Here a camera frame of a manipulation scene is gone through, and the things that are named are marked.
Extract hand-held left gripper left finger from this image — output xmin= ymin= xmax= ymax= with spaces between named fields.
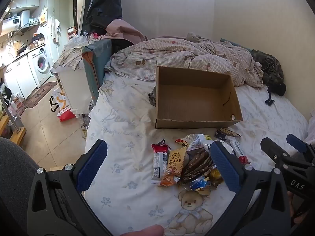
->
xmin=27 ymin=139 xmax=114 ymax=236

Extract black garment bag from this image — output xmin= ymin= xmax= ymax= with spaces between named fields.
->
xmin=81 ymin=0 xmax=123 ymax=36

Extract camouflage cloth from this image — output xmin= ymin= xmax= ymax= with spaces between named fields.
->
xmin=251 ymin=50 xmax=287 ymax=96

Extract person's right hand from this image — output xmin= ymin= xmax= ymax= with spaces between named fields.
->
xmin=287 ymin=190 xmax=308 ymax=225

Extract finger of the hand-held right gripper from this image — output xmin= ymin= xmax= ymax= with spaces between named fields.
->
xmin=260 ymin=137 xmax=292 ymax=164
xmin=286 ymin=133 xmax=315 ymax=154

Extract tall white cabinet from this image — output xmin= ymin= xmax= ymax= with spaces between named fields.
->
xmin=45 ymin=0 xmax=61 ymax=64

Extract brown biscuit packet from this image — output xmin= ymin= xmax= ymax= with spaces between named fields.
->
xmin=181 ymin=149 xmax=215 ymax=184

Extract white red yellow snack packet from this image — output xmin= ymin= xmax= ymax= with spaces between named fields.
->
xmin=175 ymin=133 xmax=212 ymax=152

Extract grey cloth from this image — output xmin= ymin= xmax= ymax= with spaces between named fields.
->
xmin=148 ymin=86 xmax=158 ymax=107

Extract dark cord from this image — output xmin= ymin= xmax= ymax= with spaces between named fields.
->
xmin=265 ymin=86 xmax=276 ymax=107

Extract white washing machine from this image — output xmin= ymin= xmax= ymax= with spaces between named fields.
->
xmin=27 ymin=45 xmax=53 ymax=88

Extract white wall cabinet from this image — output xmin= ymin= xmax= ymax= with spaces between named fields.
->
xmin=10 ymin=0 xmax=40 ymax=11

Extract brown cardboard box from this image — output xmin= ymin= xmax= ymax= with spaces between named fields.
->
xmin=155 ymin=66 xmax=244 ymax=129

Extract dark striped small snack packet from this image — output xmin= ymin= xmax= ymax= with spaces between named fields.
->
xmin=214 ymin=128 xmax=242 ymax=139

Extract person's left hand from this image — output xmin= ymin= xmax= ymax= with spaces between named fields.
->
xmin=120 ymin=225 xmax=165 ymax=236

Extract patterned beige cloth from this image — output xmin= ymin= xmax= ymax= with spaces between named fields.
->
xmin=53 ymin=42 xmax=91 ymax=69

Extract white orange shopping bag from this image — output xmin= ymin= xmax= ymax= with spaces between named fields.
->
xmin=50 ymin=88 xmax=77 ymax=123

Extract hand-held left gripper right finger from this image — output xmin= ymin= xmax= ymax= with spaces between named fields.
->
xmin=209 ymin=140 xmax=292 ymax=236

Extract pink cloth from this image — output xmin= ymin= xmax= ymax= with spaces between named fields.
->
xmin=98 ymin=20 xmax=148 ymax=42

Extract orange cartoon snack packet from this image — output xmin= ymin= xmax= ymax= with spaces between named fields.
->
xmin=159 ymin=147 xmax=188 ymax=187

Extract person's grey trouser leg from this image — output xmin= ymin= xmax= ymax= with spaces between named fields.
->
xmin=0 ymin=137 xmax=40 ymax=236

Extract white bear bed sheet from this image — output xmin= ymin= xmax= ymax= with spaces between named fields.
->
xmin=84 ymin=74 xmax=309 ymax=236

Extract white red-end bar packet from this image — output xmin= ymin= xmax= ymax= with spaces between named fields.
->
xmin=229 ymin=139 xmax=251 ymax=165

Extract teal cushion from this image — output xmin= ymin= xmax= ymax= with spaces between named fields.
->
xmin=82 ymin=39 xmax=114 ymax=101

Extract white kitchen cabinet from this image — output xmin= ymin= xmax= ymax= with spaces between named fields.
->
xmin=4 ymin=55 xmax=37 ymax=100

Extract white storage cabinet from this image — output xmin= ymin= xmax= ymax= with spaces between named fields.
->
xmin=52 ymin=61 xmax=95 ymax=115

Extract small yellow snack packet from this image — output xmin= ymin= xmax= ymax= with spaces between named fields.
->
xmin=209 ymin=168 xmax=224 ymax=186

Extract wooden rack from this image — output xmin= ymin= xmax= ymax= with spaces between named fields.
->
xmin=0 ymin=114 xmax=27 ymax=143

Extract checked bear duvet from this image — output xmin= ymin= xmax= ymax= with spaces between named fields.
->
xmin=105 ymin=38 xmax=264 ymax=88

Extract teal pillow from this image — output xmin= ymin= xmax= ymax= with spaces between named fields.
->
xmin=220 ymin=38 xmax=251 ymax=52

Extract white water heater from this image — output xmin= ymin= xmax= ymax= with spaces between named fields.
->
xmin=1 ymin=11 xmax=30 ymax=33

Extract brown door mat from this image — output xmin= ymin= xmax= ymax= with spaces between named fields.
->
xmin=23 ymin=82 xmax=58 ymax=109

